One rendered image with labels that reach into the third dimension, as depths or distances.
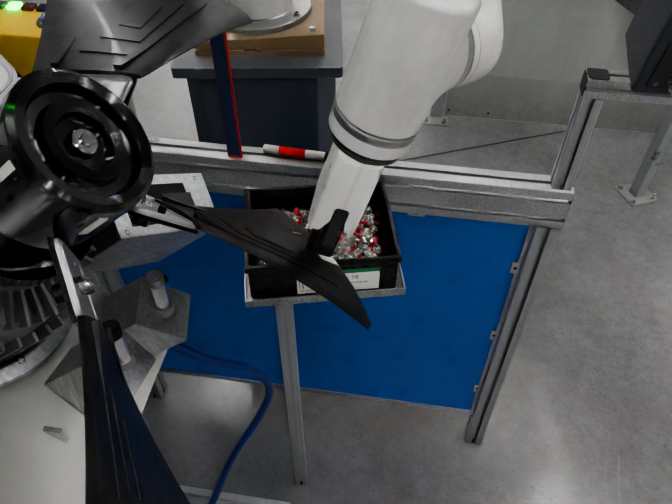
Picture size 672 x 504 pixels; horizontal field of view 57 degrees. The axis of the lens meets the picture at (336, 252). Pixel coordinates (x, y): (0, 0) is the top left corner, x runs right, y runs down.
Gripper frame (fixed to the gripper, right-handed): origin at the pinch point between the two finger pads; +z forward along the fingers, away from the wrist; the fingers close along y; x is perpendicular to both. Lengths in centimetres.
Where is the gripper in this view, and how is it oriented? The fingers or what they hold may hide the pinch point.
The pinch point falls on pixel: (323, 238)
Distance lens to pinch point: 70.9
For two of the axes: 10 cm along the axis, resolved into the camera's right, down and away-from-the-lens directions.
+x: 9.4, 3.1, 1.1
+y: -1.5, 7.1, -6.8
